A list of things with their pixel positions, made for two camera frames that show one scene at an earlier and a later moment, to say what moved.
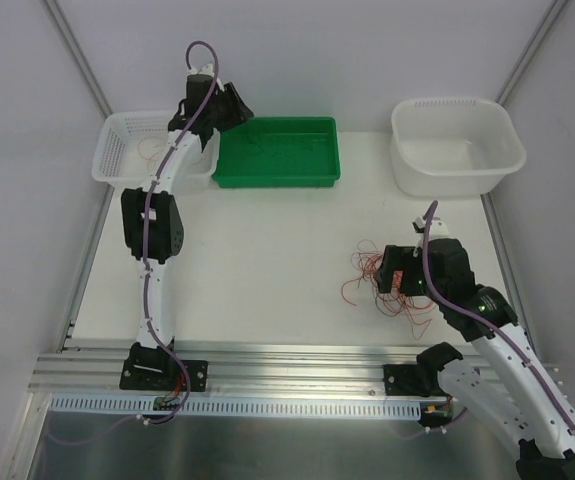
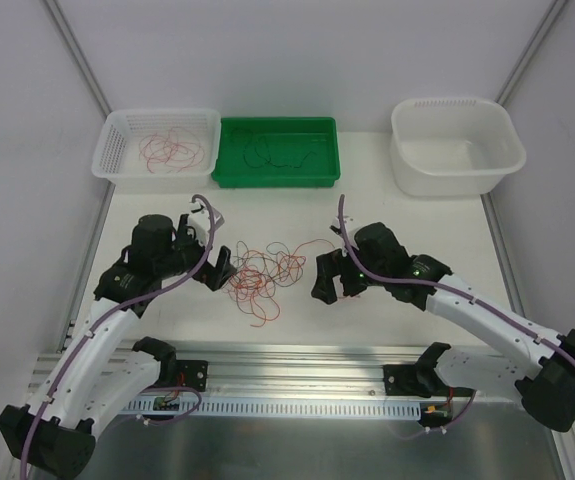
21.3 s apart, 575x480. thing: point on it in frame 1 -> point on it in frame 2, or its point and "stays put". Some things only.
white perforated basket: [129, 144] stays put
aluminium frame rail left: [77, 54] stays put
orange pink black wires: [368, 258] -> [257, 274]
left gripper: [228, 107] -> [203, 261]
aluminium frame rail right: [504, 264] stays put
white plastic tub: [452, 146] stays put
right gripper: [397, 267] -> [343, 270]
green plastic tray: [279, 152] stays put
